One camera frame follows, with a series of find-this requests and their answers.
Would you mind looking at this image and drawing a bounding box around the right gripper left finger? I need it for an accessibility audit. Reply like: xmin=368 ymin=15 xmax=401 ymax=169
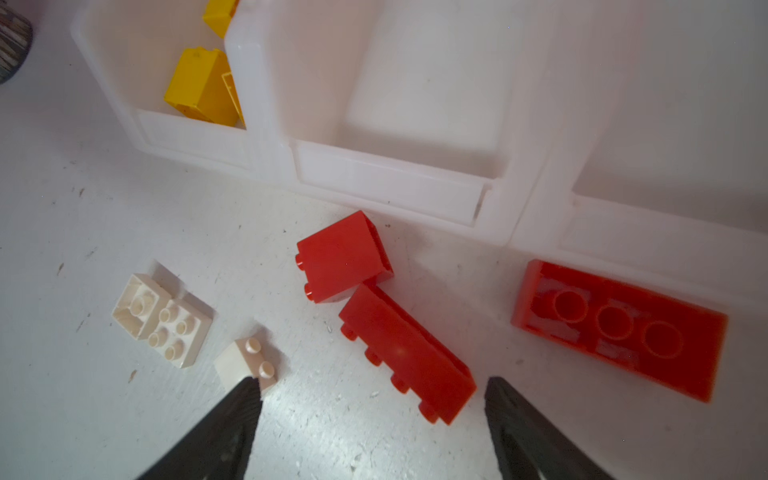
xmin=140 ymin=377 xmax=263 ymax=479

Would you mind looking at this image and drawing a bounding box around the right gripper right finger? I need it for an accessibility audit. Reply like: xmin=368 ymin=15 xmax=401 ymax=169
xmin=484 ymin=376 xmax=611 ymax=479

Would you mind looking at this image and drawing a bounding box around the red long lego brick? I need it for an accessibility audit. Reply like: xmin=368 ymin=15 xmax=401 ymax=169
xmin=339 ymin=283 xmax=477 ymax=425

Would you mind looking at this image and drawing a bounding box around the red square lego brick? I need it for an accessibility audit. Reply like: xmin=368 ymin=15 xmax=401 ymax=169
xmin=295 ymin=211 xmax=394 ymax=303

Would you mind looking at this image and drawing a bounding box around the yellow tall lego brick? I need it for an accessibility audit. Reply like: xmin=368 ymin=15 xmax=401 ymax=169
xmin=164 ymin=47 xmax=240 ymax=127

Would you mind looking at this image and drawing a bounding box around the yellow sloped lego brick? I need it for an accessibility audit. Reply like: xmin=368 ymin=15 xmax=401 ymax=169
xmin=202 ymin=0 xmax=239 ymax=39

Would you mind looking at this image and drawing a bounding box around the small white lego brick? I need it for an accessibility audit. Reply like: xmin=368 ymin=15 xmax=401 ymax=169
xmin=214 ymin=337 xmax=277 ymax=393

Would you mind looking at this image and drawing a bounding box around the white lego plate studded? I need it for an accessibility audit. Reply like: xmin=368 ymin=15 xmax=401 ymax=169
xmin=147 ymin=299 xmax=212 ymax=369

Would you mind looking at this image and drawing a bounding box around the red flat lego near bin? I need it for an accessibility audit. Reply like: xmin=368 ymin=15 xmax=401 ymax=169
xmin=511 ymin=259 xmax=728 ymax=403

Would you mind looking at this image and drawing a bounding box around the white three-compartment bin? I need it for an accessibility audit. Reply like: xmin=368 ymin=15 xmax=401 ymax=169
xmin=72 ymin=1 xmax=767 ymax=309

